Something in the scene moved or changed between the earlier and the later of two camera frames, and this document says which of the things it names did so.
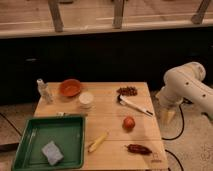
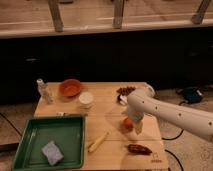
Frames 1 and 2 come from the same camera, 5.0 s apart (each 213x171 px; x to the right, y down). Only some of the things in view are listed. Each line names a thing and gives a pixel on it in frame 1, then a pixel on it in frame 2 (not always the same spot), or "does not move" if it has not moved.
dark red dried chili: (138, 149) does not move
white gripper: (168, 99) -> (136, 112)
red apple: (128, 124) does not move
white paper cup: (85, 100) does not move
